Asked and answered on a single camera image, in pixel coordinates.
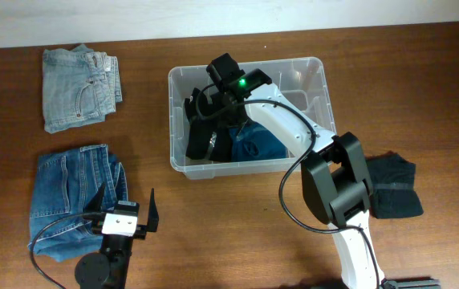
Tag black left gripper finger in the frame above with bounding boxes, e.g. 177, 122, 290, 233
83, 183, 106, 213
146, 189, 160, 233

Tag dark green-black garment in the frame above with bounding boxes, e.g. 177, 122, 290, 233
367, 152, 424, 219

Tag light blue jeans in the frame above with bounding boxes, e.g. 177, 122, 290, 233
43, 44, 123, 133

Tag dark blue garment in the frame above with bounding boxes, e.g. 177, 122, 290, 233
229, 122, 287, 162

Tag dark blue folded jeans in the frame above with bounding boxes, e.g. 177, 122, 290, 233
29, 144, 128, 262

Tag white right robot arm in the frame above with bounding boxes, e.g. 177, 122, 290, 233
206, 54, 384, 288

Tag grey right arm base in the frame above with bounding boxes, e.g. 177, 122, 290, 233
380, 279, 441, 289

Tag clear plastic storage container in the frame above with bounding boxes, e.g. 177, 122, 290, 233
169, 56, 337, 180

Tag black garment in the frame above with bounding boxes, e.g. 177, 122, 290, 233
184, 88, 248, 162

